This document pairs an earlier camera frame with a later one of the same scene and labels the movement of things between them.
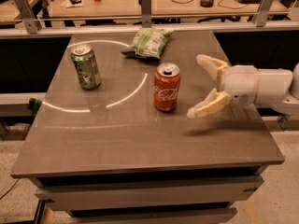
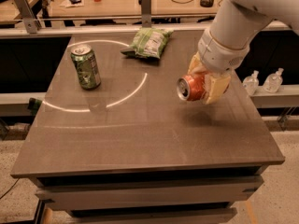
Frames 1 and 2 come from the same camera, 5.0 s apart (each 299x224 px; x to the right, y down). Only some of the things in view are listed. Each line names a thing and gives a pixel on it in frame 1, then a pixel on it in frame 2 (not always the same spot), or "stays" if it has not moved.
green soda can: [86, 66] stays
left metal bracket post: [31, 21] stays
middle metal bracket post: [146, 7] stays
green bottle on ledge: [34, 105] stays
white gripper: [239, 85] to [218, 54]
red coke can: [166, 89] to [192, 87]
